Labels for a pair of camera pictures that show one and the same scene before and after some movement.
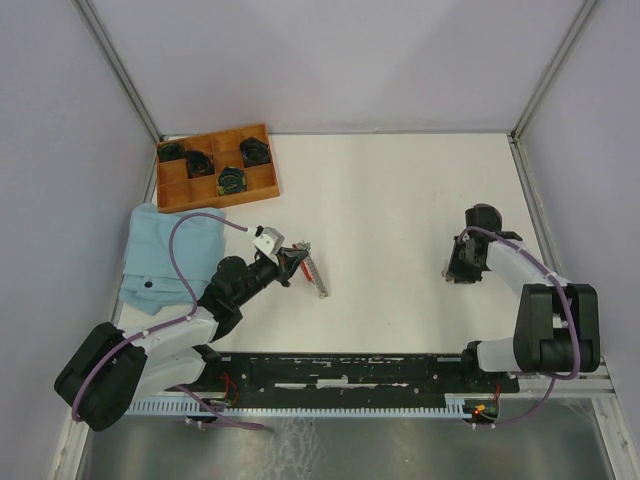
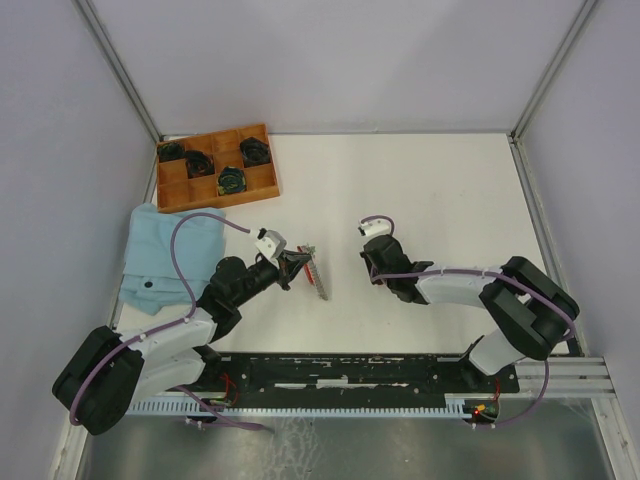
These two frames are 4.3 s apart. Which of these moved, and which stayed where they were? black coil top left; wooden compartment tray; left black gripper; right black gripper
Moved: right black gripper
Stayed: left black gripper; black coil top left; wooden compartment tray
